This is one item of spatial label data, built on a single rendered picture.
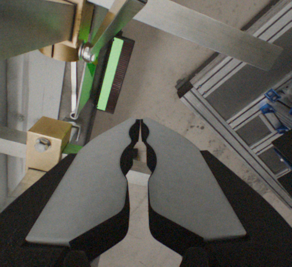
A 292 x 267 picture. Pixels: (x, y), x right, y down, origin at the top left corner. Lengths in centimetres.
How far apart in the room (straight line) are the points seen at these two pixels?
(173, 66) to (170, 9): 91
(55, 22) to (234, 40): 19
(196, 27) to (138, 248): 233
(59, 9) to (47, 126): 19
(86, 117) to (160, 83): 76
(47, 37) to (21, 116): 46
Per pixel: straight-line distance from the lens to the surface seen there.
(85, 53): 25
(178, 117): 127
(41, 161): 34
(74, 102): 45
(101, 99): 44
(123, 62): 41
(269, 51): 29
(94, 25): 31
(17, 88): 60
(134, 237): 226
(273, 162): 145
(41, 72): 56
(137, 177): 35
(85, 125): 48
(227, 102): 106
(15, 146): 36
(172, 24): 24
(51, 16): 19
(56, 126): 33
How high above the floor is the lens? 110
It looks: 61 degrees down
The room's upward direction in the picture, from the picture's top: 178 degrees clockwise
